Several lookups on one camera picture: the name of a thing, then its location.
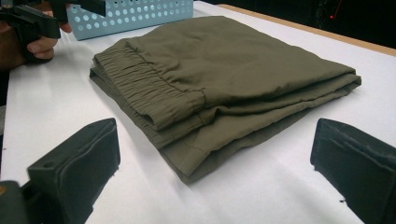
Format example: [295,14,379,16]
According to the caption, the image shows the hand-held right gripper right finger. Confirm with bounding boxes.
[309,118,396,224]

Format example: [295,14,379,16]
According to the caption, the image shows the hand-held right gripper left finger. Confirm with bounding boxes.
[27,117,121,224]

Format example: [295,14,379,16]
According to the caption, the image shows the light blue perforated basket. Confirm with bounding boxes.
[66,0,194,42]

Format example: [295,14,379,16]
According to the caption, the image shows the olive green pants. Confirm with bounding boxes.
[89,15,362,185]

